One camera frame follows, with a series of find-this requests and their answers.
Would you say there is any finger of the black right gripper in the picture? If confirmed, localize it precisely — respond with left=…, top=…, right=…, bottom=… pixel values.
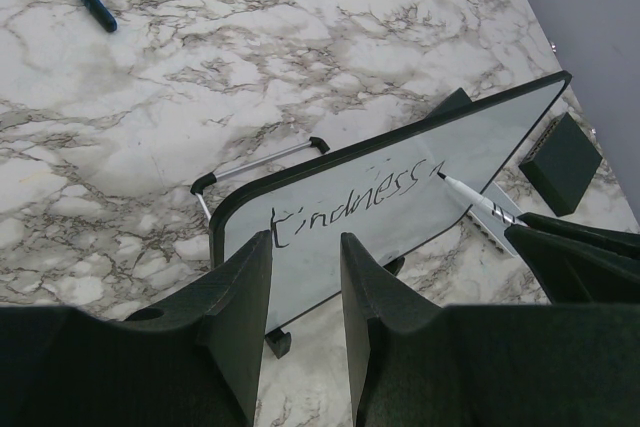
left=504, top=213, right=639, bottom=304

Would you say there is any black rectangular eraser block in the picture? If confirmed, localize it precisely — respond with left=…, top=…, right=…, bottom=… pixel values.
left=428, top=88, right=472, bottom=117

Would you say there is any black whiteboard marker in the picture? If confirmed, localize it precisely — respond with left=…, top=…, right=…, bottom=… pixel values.
left=437, top=172, right=527, bottom=227

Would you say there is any black flat pad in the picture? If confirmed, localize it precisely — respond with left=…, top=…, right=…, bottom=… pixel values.
left=519, top=112, right=602, bottom=217

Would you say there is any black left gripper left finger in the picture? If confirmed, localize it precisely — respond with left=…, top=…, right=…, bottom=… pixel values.
left=1, top=231, right=272, bottom=426

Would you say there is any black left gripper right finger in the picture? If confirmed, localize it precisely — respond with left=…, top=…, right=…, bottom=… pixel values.
left=340, top=233, right=639, bottom=426

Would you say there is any black framed whiteboard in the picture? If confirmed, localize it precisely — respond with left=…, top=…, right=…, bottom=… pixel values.
left=206, top=71, right=571, bottom=357

